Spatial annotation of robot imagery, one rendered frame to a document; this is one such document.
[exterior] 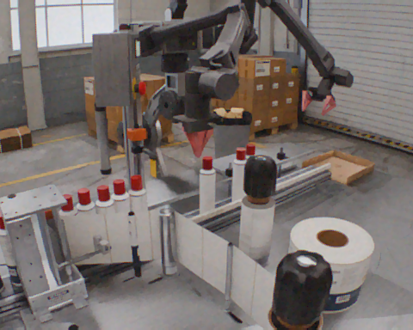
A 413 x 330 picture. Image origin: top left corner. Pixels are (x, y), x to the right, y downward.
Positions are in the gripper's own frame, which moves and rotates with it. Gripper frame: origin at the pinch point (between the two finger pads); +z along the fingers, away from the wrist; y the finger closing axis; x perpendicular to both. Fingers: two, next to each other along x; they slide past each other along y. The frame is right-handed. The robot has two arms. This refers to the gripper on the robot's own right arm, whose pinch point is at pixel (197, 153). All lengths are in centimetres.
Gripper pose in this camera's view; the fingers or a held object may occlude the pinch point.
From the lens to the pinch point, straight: 83.5
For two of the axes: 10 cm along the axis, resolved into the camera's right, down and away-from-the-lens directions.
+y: 8.0, -2.1, 5.6
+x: -6.0, -2.9, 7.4
